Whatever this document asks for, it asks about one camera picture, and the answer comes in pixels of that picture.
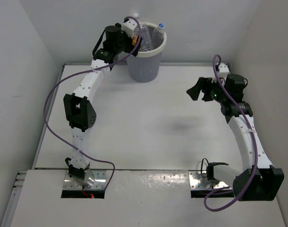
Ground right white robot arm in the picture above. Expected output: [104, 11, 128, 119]
[187, 74, 284, 201]

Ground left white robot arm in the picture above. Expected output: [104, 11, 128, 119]
[63, 21, 141, 184]

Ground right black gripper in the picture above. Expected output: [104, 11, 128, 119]
[187, 76, 228, 104]

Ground small orange bottle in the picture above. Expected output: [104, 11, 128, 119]
[132, 36, 138, 46]

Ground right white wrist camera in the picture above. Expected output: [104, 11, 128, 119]
[215, 63, 230, 83]

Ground metal base plate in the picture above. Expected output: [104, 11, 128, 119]
[62, 170, 107, 191]
[188, 171, 231, 191]

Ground clear bottle cream label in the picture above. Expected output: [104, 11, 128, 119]
[133, 13, 153, 52]

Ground clear bottle blue-white cap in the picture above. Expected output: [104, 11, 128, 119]
[152, 23, 164, 45]

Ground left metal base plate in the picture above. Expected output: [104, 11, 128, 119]
[62, 170, 107, 191]

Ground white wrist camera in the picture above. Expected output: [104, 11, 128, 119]
[215, 63, 230, 83]
[121, 18, 139, 38]

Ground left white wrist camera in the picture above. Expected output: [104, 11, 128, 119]
[121, 18, 139, 38]

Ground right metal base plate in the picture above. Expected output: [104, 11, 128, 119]
[188, 171, 231, 191]

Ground grey plastic waste bin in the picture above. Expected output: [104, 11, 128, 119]
[127, 23, 167, 83]

